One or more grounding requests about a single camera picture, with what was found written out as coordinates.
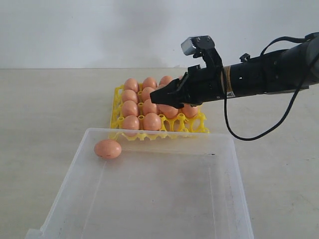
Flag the clear plastic bin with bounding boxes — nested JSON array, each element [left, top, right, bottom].
[[26, 128, 254, 239]]

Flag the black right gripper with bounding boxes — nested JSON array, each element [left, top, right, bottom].
[[150, 65, 225, 109]]

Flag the yellow plastic egg tray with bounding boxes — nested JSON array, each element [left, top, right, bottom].
[[110, 85, 209, 140]]

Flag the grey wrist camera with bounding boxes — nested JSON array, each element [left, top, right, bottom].
[[181, 35, 222, 68]]

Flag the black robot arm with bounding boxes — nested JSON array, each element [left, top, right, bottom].
[[150, 32, 319, 109]]

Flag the black cable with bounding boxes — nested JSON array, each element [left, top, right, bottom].
[[223, 36, 319, 141]]

